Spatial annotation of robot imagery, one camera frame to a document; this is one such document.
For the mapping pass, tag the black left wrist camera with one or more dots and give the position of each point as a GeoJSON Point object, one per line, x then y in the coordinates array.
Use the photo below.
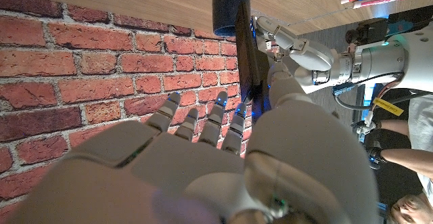
{"type": "Point", "coordinates": [367, 31]}

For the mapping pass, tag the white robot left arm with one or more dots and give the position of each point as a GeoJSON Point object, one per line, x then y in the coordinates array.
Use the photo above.
{"type": "Point", "coordinates": [416, 61]}

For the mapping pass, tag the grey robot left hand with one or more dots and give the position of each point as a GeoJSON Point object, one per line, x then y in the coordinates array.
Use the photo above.
{"type": "Point", "coordinates": [311, 56]}

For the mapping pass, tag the seated person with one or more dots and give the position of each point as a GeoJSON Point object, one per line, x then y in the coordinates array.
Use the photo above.
{"type": "Point", "coordinates": [421, 122]}

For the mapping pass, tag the bare person forearm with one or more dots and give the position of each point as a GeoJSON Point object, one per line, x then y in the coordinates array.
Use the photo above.
{"type": "Point", "coordinates": [406, 161]}
{"type": "Point", "coordinates": [394, 126]}

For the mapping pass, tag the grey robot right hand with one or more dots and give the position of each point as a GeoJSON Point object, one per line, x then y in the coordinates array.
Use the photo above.
{"type": "Point", "coordinates": [209, 170]}

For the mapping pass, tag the navy blue mug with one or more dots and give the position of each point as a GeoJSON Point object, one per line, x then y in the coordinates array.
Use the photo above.
{"type": "Point", "coordinates": [230, 7]}

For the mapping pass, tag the black teleoperation glove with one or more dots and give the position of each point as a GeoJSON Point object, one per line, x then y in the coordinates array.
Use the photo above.
{"type": "Point", "coordinates": [367, 127]}
{"type": "Point", "coordinates": [375, 156]}

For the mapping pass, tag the red brick print backdrop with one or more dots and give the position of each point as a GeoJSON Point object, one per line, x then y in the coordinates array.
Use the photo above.
{"type": "Point", "coordinates": [84, 65]}

